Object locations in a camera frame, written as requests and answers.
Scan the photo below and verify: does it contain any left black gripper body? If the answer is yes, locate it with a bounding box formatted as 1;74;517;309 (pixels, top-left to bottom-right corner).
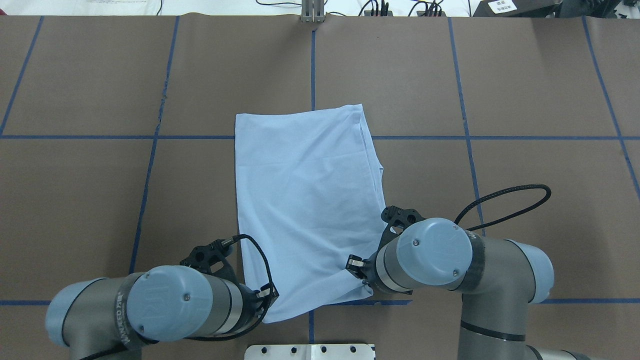
235;284;266;331

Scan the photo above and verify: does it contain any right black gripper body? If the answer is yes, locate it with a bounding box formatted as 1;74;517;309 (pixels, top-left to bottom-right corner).
359;252;388;294

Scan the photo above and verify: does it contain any light blue t-shirt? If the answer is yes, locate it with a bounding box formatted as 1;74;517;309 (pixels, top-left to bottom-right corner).
234;104;386;324

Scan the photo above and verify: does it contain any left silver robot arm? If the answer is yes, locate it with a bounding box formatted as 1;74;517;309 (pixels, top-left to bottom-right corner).
45;265;278;360

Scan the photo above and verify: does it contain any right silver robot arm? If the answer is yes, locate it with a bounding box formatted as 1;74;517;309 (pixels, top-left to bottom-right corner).
345;214;589;360

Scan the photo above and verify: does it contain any white camera pedestal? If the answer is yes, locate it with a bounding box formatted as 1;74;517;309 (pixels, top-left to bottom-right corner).
243;343;377;360

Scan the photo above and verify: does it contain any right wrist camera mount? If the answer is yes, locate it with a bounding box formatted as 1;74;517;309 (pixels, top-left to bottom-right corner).
378;205;426;249

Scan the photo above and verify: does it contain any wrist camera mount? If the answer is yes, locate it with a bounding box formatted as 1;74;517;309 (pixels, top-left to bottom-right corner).
179;237;239;284
378;205;426;249

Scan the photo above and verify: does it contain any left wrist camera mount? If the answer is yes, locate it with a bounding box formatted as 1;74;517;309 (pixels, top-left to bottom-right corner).
179;237;239;284

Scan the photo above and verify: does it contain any aluminium frame post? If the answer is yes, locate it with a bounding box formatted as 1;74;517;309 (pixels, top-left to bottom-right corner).
300;0;326;24

